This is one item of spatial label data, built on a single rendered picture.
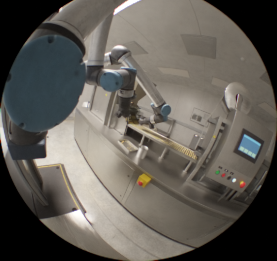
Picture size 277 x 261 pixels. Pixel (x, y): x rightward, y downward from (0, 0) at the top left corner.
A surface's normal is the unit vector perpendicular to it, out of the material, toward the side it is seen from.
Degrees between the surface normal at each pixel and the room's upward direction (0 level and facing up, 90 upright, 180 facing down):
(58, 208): 0
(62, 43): 95
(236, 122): 90
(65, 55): 95
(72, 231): 0
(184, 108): 90
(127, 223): 0
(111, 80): 115
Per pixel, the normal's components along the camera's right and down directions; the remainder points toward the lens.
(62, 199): 0.29, -0.93
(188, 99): -0.61, 0.00
